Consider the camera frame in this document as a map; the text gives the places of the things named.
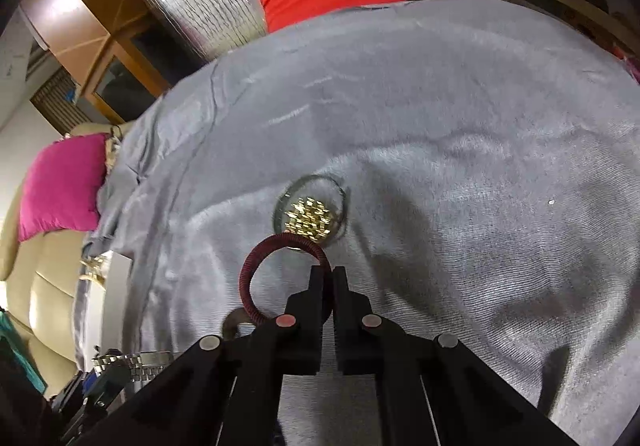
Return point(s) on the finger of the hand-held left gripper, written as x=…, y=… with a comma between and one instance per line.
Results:
x=95, y=378

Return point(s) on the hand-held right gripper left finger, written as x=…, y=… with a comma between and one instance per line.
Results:
x=310, y=306

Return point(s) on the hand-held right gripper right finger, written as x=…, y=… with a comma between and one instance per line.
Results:
x=341, y=306

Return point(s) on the silver wristwatch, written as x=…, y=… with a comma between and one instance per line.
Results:
x=145, y=360

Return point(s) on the maroon bangle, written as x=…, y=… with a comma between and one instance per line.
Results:
x=265, y=242

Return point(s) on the gold pearl brooch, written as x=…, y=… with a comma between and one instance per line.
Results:
x=310, y=218

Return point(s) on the silver bangle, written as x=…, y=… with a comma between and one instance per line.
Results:
x=343, y=206

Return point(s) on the teal cloth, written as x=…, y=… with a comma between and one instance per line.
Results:
x=20, y=351

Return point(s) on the beige sofa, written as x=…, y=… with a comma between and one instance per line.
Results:
x=45, y=286

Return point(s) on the pink cushion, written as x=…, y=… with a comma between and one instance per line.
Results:
x=60, y=186

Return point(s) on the grey blanket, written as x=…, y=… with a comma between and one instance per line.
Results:
x=425, y=101

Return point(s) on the gold patterned cushion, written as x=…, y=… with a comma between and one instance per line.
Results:
x=112, y=148

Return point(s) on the wooden cabinet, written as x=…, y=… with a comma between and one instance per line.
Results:
x=75, y=26

